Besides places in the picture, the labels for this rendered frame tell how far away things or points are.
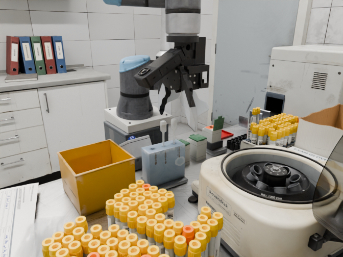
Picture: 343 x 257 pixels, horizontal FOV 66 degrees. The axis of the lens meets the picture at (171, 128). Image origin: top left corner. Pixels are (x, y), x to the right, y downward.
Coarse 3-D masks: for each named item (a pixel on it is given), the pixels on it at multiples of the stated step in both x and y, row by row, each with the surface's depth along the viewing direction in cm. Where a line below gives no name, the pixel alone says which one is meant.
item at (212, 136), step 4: (204, 128) 83; (208, 128) 82; (212, 128) 82; (204, 132) 84; (208, 132) 82; (212, 132) 81; (216, 132) 82; (220, 132) 83; (204, 136) 84; (208, 136) 82; (212, 136) 81; (216, 136) 82; (220, 136) 83; (208, 140) 83; (212, 140) 82; (216, 140) 83
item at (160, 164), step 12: (156, 144) 65; (168, 144) 65; (180, 144) 65; (144, 156) 63; (156, 156) 62; (168, 156) 63; (180, 156) 65; (144, 168) 64; (156, 168) 63; (168, 168) 65; (180, 168) 67; (144, 180) 65; (156, 180) 64; (168, 180) 66; (180, 180) 67
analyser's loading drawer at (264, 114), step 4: (260, 112) 104; (264, 112) 103; (268, 112) 101; (272, 112) 111; (240, 116) 100; (260, 116) 99; (264, 116) 103; (268, 116) 102; (240, 120) 100; (244, 120) 98; (240, 124) 100; (244, 124) 99
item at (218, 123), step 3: (219, 117) 79; (222, 117) 80; (216, 120) 79; (219, 120) 80; (222, 120) 80; (216, 123) 79; (219, 123) 80; (222, 123) 81; (213, 126) 80; (216, 126) 80; (219, 126) 81; (222, 126) 82; (213, 129) 80; (216, 129) 81; (219, 129) 81
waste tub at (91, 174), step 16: (96, 144) 66; (112, 144) 67; (64, 160) 57; (80, 160) 65; (96, 160) 67; (112, 160) 69; (128, 160) 57; (64, 176) 60; (80, 176) 52; (96, 176) 54; (112, 176) 56; (128, 176) 59; (80, 192) 53; (96, 192) 55; (112, 192) 58; (80, 208) 54; (96, 208) 56
